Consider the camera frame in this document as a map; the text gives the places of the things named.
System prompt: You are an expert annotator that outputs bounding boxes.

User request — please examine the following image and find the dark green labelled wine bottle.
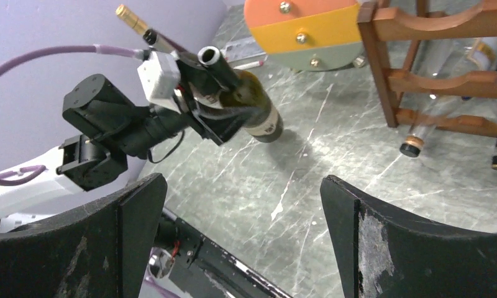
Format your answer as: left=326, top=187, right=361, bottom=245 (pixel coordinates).
left=142, top=29, right=178, bottom=57

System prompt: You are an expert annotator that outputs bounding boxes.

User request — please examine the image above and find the dark gold-capped wine bottle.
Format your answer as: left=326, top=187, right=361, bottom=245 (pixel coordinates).
left=116, top=4, right=186, bottom=52

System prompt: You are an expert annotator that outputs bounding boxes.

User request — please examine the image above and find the clear plastic ruler package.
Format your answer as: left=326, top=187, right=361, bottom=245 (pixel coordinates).
left=221, top=37, right=265, bottom=62

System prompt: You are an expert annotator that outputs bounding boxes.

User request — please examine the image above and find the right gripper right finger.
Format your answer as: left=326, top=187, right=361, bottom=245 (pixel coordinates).
left=320, top=175, right=497, bottom=297

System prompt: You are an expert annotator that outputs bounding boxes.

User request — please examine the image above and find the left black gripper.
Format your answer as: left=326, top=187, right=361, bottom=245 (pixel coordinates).
left=172, top=51, right=245, bottom=146

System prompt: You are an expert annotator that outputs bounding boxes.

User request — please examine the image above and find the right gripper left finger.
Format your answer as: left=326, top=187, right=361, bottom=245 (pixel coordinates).
left=0, top=173, right=167, bottom=297

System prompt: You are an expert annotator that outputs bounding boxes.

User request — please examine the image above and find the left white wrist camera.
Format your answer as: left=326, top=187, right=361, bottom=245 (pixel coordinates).
left=137, top=51, right=181, bottom=114

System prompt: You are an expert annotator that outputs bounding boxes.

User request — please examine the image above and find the dark wine bottle white label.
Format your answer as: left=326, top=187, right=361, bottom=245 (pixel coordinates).
left=198, top=46, right=283, bottom=143

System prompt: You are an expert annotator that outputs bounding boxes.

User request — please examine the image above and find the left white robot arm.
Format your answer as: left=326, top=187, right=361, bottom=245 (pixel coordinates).
left=0, top=46, right=253, bottom=231

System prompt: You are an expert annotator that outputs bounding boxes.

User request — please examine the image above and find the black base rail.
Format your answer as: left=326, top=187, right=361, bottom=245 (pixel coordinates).
left=145, top=208, right=289, bottom=297

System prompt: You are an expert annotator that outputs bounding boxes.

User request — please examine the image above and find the white pen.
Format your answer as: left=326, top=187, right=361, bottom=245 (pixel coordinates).
left=234, top=60, right=265, bottom=70

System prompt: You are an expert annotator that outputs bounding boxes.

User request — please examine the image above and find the white round drawer cabinet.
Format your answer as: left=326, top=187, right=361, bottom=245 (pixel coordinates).
left=244, top=0, right=366, bottom=71

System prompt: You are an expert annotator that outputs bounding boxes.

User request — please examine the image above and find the brown wooden wine rack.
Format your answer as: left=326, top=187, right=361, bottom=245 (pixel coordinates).
left=357, top=1, right=497, bottom=128

